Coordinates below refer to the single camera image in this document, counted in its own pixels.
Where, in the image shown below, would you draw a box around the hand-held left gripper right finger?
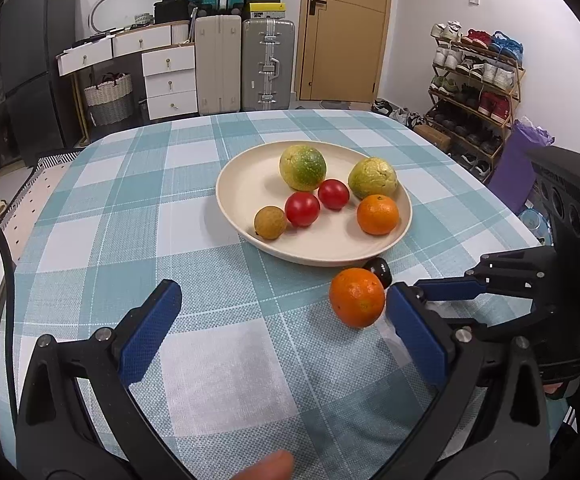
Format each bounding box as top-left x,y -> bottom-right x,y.
370,282 -> 553,480

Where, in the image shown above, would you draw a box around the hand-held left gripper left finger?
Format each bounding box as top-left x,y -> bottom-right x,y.
16,279 -> 196,480

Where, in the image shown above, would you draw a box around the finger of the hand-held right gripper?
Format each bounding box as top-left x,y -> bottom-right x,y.
412,246 -> 559,306
420,300 -> 557,356

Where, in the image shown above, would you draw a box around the orange mandarin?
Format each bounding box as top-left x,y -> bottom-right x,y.
329,267 -> 386,329
356,194 -> 400,236

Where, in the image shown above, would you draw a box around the dark plum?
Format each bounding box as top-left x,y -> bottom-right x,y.
362,257 -> 393,289

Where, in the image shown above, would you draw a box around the yellow-green citrus fruit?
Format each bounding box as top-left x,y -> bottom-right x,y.
347,157 -> 399,200
279,144 -> 327,192

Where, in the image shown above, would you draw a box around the small red tomato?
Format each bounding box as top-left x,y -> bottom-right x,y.
317,179 -> 350,210

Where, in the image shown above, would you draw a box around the brown longan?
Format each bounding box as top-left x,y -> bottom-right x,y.
254,206 -> 288,240

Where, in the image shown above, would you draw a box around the large red tomato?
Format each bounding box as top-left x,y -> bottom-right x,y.
284,191 -> 321,227

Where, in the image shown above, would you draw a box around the cream round plate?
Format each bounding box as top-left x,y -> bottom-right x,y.
215,141 -> 414,267

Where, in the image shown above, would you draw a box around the person's right hand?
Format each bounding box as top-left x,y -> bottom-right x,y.
544,350 -> 580,402

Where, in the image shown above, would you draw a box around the person's left hand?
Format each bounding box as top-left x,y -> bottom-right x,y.
229,450 -> 295,480

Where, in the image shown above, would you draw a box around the clear blue water bottle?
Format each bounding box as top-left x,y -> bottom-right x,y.
519,209 -> 554,247

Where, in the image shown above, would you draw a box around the purple bag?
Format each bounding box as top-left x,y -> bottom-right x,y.
487,119 -> 554,202

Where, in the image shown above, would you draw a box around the teal checked tablecloth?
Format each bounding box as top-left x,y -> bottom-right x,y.
0,109 -> 578,480

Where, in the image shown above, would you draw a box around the brown cardboard box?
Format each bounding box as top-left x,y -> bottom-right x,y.
413,123 -> 452,154

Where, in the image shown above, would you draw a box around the dotted floor rug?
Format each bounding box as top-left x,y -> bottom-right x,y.
6,152 -> 84,262

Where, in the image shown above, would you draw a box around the sneakers on floor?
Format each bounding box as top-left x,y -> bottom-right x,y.
371,98 -> 424,129

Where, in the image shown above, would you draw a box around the wooden shoe rack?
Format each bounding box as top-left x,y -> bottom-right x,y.
428,35 -> 527,182

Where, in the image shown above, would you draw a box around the rows of shoes on rack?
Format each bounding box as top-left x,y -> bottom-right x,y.
429,21 -> 525,176

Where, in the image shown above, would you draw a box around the woven laundry basket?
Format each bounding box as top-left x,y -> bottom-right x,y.
83,72 -> 135,127

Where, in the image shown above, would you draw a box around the white drawer cabinet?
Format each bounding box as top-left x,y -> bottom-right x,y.
57,21 -> 199,144

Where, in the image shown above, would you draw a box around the beige suitcase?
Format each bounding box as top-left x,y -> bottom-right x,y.
193,14 -> 243,115

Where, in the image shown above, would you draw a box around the wooden door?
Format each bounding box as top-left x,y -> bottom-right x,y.
293,0 -> 395,104

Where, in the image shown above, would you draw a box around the silver suitcase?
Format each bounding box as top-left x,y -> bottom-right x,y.
241,18 -> 296,112

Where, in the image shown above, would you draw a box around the dark grey fridge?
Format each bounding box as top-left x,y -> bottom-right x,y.
0,0 -> 79,162

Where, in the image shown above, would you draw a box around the black storage bag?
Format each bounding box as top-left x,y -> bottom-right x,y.
153,1 -> 197,25

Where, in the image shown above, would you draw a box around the yellow and white shoe box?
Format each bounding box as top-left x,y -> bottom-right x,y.
243,2 -> 289,21

